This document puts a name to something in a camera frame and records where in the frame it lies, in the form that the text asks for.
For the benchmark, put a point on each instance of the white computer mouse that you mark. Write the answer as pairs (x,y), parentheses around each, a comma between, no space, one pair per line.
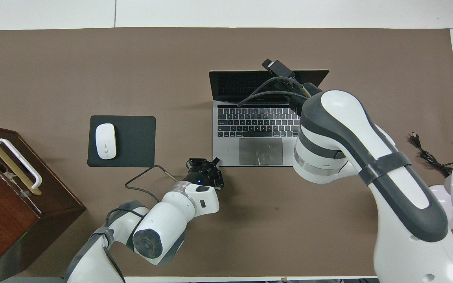
(105,141)

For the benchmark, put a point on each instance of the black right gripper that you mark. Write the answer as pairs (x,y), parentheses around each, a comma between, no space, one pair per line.
(299,100)

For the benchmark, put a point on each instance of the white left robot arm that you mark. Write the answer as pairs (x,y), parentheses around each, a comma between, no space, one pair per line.
(163,224)

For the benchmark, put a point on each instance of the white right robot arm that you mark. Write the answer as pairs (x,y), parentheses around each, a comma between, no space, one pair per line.
(399,188)

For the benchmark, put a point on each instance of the black mouse pad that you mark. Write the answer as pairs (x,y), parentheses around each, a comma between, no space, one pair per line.
(136,141)

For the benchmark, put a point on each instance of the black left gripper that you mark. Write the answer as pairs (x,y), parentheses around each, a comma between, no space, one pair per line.
(207,179)

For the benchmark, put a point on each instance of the silver laptop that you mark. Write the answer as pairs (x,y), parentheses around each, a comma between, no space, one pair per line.
(226,153)

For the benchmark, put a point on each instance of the brown paper table mat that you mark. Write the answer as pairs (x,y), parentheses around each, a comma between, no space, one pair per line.
(53,70)

